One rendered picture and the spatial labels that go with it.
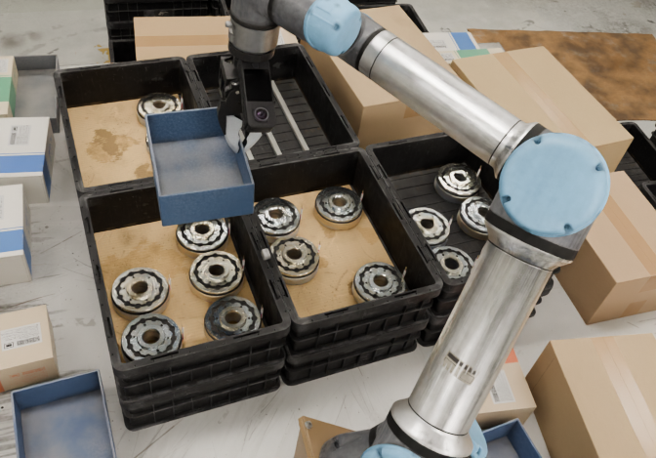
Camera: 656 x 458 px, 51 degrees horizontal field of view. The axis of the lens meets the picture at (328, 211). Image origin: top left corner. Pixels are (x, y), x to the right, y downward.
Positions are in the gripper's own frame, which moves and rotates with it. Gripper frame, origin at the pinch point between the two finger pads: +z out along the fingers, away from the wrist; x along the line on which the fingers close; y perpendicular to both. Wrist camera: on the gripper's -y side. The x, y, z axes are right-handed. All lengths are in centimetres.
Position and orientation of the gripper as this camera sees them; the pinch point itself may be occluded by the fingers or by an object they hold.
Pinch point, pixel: (240, 149)
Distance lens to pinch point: 118.4
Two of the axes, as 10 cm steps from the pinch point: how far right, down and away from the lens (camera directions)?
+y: -2.4, -7.3, 6.4
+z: -1.9, 6.8, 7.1
